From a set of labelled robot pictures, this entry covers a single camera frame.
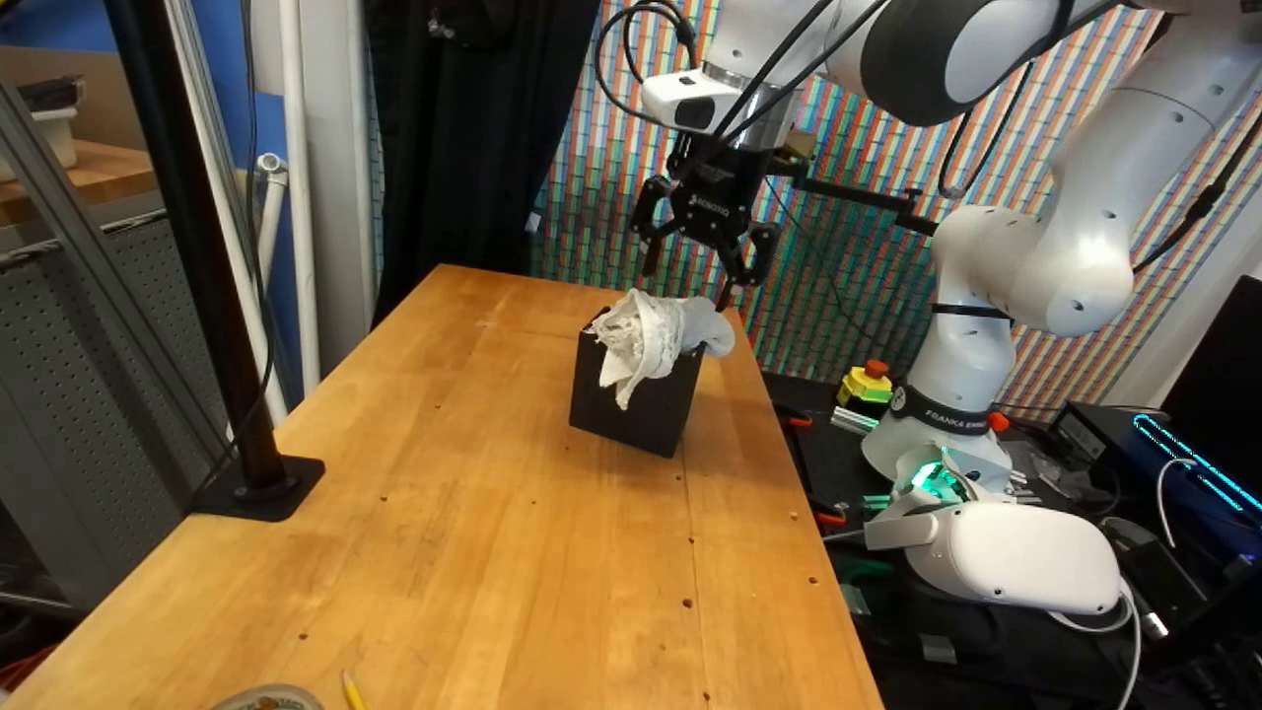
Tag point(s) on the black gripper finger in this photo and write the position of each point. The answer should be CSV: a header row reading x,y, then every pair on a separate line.
x,y
750,254
650,224

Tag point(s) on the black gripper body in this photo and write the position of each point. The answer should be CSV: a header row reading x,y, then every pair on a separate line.
x,y
714,190

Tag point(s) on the white cloth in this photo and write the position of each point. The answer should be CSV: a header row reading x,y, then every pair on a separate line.
x,y
646,341

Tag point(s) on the black perforated box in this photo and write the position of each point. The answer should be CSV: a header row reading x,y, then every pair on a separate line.
x,y
646,427

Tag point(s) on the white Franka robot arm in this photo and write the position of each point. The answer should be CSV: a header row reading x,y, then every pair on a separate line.
x,y
1092,262

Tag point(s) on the black electronics box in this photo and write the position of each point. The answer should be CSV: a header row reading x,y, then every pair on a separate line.
x,y
1098,441

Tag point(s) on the black box with blue edges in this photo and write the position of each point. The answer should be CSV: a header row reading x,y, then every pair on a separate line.
x,y
1210,499

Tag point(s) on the striped patterned backdrop panel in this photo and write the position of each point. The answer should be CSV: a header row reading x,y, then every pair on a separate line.
x,y
813,318

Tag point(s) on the black curtain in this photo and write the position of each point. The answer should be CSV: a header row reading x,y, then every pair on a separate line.
x,y
474,131

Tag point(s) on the white VR headset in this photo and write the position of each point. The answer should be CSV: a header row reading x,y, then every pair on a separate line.
x,y
1013,558

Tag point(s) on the black bag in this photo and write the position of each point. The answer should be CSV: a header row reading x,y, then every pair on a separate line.
x,y
988,657

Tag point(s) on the black flat screen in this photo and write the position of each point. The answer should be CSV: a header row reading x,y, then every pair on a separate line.
x,y
1223,379

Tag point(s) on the yellow pencil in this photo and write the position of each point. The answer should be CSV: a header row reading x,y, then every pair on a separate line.
x,y
353,695

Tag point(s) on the wooden side bench top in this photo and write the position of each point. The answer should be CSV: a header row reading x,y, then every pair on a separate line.
x,y
94,172

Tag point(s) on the white plastic bin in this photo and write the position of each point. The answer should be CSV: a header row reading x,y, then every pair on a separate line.
x,y
57,131

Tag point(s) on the grey tape roll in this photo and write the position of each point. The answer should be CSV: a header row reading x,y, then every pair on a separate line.
x,y
261,699

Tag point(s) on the grey perforated panel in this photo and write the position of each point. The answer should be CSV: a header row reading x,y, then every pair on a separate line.
x,y
64,436

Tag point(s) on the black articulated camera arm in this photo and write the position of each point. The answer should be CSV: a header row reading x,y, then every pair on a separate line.
x,y
854,195

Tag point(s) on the aluminium frame post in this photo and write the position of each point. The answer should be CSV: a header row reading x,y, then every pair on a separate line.
x,y
219,131

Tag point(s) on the black pole with base plate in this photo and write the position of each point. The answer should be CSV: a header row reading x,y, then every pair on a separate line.
x,y
208,262

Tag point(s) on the grey slanted frame bar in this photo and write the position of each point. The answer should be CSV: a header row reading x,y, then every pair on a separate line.
x,y
79,243

